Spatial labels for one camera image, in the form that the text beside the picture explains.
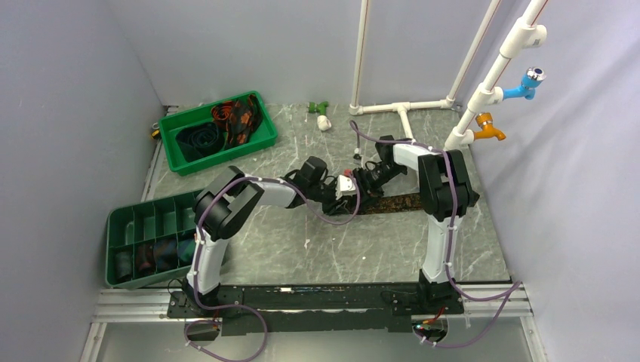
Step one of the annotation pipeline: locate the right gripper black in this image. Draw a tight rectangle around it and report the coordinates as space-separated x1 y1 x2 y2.
349 164 405 212

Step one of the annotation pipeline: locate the brown patterned necktie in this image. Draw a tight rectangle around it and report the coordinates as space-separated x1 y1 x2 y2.
357 193 423 215

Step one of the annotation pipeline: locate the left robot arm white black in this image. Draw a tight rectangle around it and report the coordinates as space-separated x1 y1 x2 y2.
183 157 362 317

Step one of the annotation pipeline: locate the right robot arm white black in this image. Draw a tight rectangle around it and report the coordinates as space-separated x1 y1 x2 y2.
351 136 479 313

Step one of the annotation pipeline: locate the white pipe fitting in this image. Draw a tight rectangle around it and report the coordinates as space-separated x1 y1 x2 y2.
317 115 332 132

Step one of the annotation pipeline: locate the green pipe fitting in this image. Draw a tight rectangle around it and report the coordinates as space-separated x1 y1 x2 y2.
308 101 329 115

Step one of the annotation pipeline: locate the green open tray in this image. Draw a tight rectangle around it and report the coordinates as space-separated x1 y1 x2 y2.
158 91 278 176

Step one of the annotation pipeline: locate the orange faucet tap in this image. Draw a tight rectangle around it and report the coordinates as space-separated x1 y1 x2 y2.
474 112 506 141

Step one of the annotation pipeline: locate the orange black tie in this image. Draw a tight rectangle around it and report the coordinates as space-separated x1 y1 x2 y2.
211 94 263 149

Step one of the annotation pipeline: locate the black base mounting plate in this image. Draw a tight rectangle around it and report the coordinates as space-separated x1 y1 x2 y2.
167 281 464 336

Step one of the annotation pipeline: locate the dark teal tie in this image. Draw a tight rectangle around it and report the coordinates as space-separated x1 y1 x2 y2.
175 122 228 163

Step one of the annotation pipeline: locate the rolled dark green tie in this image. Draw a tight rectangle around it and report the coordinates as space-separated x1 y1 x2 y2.
177 238 195 266

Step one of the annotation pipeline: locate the rolled navy plaid tie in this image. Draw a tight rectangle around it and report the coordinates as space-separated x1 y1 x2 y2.
153 238 178 272

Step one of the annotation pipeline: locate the blue faucet tap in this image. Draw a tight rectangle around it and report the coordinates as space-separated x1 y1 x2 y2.
503 67 546 100

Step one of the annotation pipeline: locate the green compartment organizer tray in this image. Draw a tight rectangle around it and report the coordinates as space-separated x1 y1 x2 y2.
105 189 201 290

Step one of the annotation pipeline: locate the yellow clamp at table edge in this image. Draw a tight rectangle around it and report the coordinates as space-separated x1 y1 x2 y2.
150 123 162 140

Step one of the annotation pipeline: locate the rolled dark red tie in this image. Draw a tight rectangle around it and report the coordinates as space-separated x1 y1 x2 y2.
134 244 155 277

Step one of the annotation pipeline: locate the rolled black tie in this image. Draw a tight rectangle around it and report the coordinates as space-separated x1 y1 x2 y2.
115 251 133 283

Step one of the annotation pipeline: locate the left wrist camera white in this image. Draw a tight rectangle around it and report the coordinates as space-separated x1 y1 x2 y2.
335 173 358 200

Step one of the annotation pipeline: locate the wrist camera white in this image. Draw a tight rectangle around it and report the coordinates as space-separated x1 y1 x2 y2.
353 147 365 167
335 173 358 200

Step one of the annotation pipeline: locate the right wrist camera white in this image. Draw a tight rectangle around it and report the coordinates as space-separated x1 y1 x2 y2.
353 147 365 167

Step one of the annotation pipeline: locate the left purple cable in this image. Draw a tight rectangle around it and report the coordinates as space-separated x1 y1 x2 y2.
183 176 362 362

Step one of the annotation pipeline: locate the white pvc pipe frame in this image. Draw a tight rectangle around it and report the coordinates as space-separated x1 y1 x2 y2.
349 1 548 149

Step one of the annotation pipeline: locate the aluminium rail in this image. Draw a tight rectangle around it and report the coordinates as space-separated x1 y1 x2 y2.
92 288 534 323

